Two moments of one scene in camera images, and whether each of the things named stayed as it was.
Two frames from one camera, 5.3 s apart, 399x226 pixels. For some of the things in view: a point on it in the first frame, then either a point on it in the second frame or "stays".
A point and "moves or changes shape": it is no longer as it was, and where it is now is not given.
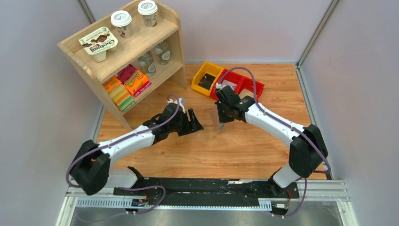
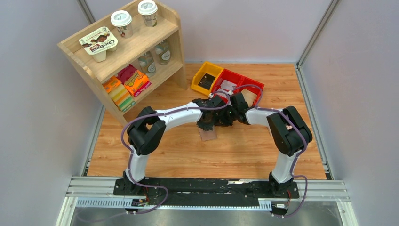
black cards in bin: x=206 y=81 stays
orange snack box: x=137 y=83 stays
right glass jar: x=163 y=52 stays
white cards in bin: x=225 y=83 stays
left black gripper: x=195 y=125 → x=209 y=127
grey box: x=216 y=117 moves or changes shape
